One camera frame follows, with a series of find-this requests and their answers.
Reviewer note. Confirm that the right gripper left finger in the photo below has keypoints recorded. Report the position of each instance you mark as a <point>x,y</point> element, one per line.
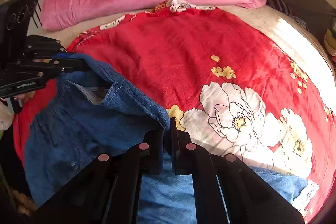
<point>106,190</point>

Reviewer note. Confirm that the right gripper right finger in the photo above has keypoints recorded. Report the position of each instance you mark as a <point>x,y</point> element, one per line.
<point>225,189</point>

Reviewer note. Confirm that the red floral blanket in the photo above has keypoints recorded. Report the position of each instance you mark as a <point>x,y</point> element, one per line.
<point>227,84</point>

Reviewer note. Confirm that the left hand red nails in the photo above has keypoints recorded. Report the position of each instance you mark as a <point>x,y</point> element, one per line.
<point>18,99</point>

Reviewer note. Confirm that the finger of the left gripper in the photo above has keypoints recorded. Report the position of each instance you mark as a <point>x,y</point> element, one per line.
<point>67,62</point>

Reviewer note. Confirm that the blue denim pants lace trim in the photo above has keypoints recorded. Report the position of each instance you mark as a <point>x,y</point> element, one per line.
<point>100,112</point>

